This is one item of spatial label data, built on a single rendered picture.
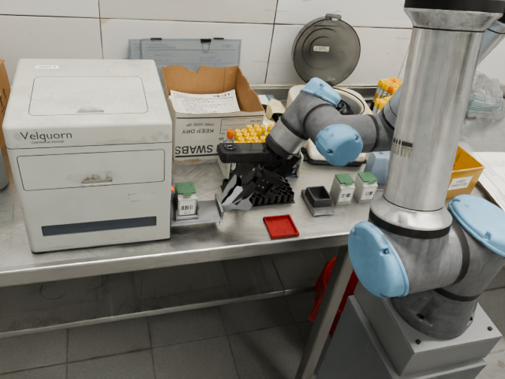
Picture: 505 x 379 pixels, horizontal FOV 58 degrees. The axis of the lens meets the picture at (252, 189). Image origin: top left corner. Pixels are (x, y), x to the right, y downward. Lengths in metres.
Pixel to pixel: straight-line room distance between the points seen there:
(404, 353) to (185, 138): 0.73
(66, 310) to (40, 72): 0.92
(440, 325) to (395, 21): 1.12
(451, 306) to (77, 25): 1.17
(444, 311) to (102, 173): 0.65
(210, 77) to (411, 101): 0.92
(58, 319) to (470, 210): 1.32
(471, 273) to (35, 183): 0.74
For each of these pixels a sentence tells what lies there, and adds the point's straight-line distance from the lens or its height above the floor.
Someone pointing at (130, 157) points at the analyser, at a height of 1.10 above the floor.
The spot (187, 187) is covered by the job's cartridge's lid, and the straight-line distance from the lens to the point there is 1.00.
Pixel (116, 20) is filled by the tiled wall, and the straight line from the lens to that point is 1.44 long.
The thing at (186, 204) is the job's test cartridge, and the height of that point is 0.96.
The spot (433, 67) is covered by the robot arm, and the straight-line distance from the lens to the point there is 0.62.
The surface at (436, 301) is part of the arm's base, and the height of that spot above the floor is 1.02.
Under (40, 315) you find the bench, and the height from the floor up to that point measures 0.27.
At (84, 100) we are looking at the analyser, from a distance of 0.91.
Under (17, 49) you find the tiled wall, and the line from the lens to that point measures 1.49.
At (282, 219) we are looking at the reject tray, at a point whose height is 0.88.
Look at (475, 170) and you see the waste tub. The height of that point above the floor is 0.97.
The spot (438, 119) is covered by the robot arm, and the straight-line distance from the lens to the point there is 0.63.
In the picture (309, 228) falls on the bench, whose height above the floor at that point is 0.88.
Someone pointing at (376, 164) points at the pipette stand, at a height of 0.95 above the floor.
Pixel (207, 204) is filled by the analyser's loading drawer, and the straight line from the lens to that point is 1.06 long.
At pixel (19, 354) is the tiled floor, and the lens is 1.97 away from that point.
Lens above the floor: 1.60
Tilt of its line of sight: 38 degrees down
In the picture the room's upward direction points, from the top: 9 degrees clockwise
